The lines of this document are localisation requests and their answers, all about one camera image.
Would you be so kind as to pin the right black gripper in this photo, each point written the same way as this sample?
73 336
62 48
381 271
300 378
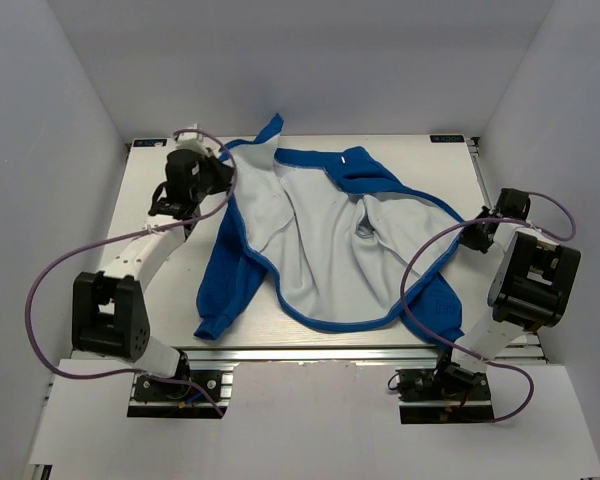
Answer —
470 238

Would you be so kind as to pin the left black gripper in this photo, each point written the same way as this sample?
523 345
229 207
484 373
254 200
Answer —
222 171

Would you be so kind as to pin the blue fleece jacket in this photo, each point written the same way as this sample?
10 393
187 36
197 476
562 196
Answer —
348 246

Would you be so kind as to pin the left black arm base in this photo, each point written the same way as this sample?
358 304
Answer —
150 399

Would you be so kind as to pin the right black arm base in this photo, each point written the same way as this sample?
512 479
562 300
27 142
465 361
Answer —
445 394

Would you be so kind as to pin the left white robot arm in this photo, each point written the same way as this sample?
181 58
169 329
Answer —
109 313

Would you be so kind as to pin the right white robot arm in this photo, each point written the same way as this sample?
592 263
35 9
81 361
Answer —
530 290

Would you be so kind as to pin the left blue table label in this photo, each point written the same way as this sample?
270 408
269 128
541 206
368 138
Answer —
149 143

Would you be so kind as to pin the blue table label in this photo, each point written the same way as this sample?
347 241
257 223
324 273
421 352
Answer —
149 143
446 138

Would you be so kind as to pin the right blue table label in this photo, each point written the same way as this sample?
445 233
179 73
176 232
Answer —
446 138

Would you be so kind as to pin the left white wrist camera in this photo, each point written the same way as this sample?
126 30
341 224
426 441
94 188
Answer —
185 139

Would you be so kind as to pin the aluminium table front rail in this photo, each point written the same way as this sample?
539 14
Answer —
313 354

